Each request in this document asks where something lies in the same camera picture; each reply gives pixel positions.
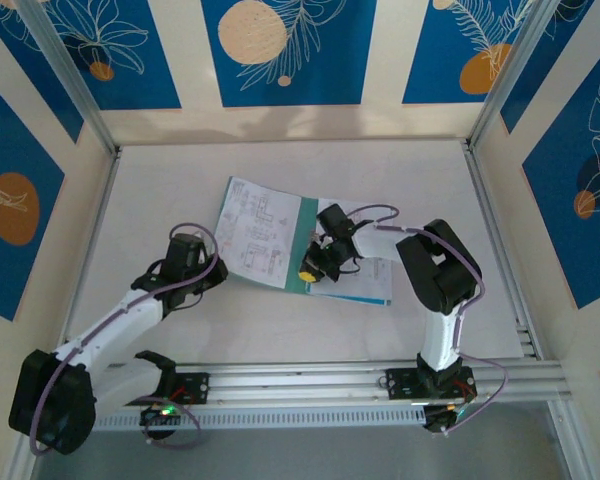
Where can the green paper folder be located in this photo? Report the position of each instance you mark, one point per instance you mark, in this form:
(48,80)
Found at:
(300,240)

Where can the white bracket drawing sheet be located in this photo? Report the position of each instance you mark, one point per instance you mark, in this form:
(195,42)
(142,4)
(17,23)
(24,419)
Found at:
(255,235)

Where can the white sheet with blue border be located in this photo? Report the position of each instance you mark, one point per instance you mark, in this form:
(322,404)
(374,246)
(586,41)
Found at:
(375,285)

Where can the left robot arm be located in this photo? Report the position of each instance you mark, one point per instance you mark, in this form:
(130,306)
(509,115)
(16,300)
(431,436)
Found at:
(105,325)

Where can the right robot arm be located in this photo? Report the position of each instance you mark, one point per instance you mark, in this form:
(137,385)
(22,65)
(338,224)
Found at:
(442,270)

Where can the black base connector module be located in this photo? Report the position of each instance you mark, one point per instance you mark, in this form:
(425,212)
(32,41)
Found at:
(437,420)
(155,417)

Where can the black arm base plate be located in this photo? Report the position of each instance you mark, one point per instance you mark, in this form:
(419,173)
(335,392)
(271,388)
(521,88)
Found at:
(402,385)
(195,387)

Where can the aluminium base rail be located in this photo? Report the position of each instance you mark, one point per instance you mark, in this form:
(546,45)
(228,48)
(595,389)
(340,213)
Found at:
(305,385)

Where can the aluminium table side rail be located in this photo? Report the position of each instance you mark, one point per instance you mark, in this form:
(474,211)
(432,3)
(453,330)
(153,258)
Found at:
(511,280)
(95,220)

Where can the blue floral wall panel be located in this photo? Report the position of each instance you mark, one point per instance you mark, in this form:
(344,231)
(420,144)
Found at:
(555,225)
(10,150)
(430,60)
(540,75)
(40,85)
(145,75)
(330,60)

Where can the aluminium frame post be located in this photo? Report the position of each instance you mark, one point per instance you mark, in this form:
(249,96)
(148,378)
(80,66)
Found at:
(496,100)
(78,85)

